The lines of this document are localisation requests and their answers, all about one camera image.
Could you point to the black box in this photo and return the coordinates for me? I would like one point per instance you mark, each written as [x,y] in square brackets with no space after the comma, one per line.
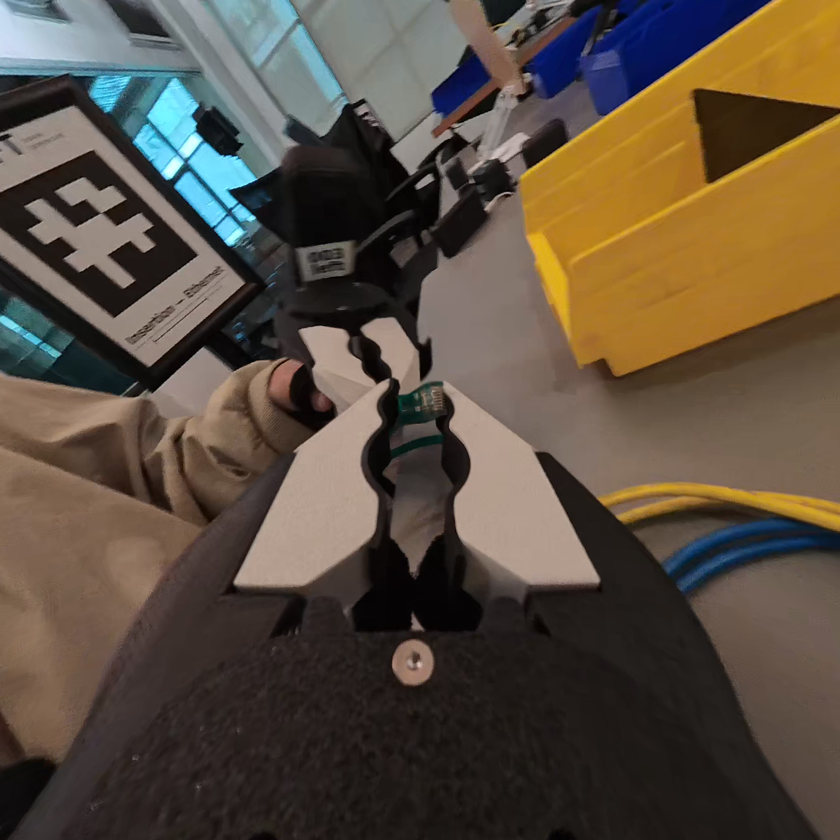
[544,143]
[459,223]

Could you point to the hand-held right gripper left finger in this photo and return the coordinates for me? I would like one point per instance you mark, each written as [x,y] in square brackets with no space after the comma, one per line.
[308,518]

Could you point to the person's beige jacket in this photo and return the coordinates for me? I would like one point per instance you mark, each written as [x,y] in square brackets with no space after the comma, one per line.
[79,590]

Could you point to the black office chair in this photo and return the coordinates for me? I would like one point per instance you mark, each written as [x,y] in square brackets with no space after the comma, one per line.
[367,131]

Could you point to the person's left hand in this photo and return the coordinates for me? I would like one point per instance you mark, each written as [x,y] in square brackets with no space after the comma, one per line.
[289,384]

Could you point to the yellow plastic bin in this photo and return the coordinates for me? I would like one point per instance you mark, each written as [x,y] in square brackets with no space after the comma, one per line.
[656,262]

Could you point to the person's left forearm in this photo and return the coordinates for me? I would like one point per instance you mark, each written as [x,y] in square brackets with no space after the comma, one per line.
[197,446]

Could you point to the wooden table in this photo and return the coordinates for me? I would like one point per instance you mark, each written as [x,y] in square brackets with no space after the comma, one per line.
[459,113]

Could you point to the blue plastic bin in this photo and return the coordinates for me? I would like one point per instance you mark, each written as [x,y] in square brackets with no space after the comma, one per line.
[459,85]
[558,59]
[656,46]

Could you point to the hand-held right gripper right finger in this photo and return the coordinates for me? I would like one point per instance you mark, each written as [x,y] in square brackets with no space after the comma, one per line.
[518,518]

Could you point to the black framed tag sign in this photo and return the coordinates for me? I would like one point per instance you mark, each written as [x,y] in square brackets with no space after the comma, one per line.
[98,223]

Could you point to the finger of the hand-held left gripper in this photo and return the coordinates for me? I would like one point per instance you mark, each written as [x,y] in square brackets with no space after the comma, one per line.
[401,351]
[328,358]

